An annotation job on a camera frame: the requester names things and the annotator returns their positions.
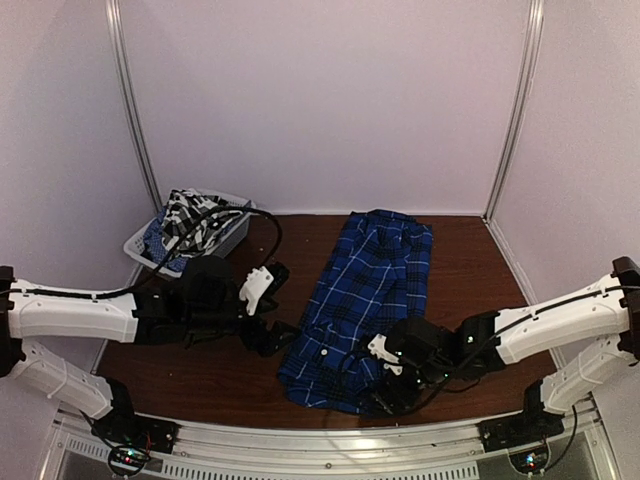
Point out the grey plastic laundry basket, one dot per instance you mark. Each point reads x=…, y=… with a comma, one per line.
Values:
x=134, y=246

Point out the left circuit board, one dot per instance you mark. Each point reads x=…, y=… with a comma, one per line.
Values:
x=126, y=460

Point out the black white checked shirt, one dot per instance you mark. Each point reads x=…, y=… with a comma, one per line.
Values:
x=189, y=227

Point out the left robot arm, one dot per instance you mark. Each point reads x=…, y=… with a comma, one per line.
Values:
x=202, y=305

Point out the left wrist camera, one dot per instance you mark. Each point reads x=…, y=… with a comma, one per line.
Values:
x=261, y=284

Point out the front aluminium rail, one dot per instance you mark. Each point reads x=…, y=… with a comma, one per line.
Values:
x=447, y=450

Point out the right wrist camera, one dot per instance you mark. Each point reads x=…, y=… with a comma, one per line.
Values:
x=390, y=361

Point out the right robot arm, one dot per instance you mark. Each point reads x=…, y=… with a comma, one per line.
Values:
x=418, y=355

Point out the left aluminium frame post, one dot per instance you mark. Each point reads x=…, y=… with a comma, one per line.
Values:
x=132, y=115

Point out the circuit board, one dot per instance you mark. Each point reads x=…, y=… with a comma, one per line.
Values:
x=126, y=460
x=530, y=461

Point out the right aluminium frame post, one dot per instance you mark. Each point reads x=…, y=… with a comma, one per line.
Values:
x=527, y=70

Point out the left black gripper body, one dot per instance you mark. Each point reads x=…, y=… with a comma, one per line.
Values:
x=253, y=341

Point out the blue plaid long sleeve shirt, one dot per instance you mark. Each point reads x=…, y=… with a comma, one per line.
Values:
x=376, y=276

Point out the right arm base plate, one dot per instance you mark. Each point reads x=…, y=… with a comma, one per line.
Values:
x=518, y=430

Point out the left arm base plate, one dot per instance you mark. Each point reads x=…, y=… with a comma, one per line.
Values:
x=150, y=434

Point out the aluminium frame post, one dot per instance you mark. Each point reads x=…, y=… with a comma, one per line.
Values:
x=527, y=70
x=132, y=115

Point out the blue patterned shirt in basket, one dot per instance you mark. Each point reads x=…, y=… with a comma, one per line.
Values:
x=163, y=232

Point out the right circuit board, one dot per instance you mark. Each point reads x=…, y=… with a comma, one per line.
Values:
x=530, y=461

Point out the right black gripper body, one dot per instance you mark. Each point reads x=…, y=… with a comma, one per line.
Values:
x=408, y=397

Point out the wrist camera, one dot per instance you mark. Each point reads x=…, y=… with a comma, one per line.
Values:
x=261, y=284
x=390, y=361

